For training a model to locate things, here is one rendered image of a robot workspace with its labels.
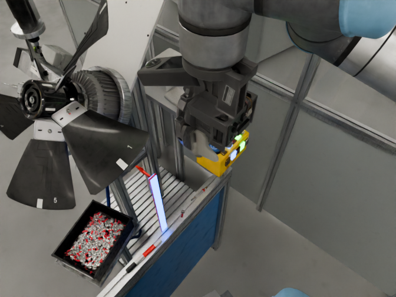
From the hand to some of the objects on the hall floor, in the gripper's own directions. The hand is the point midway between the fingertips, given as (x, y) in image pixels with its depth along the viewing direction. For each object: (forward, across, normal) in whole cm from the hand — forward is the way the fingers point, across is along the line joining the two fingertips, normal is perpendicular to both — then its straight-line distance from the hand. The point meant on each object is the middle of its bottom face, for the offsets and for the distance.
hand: (198, 148), depth 51 cm
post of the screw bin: (+143, -11, +31) cm, 147 cm away
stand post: (+144, +11, +62) cm, 157 cm away
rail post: (+143, +33, +13) cm, 148 cm away
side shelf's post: (+144, +56, +60) cm, 165 cm away
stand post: (+144, +34, +62) cm, 160 cm away
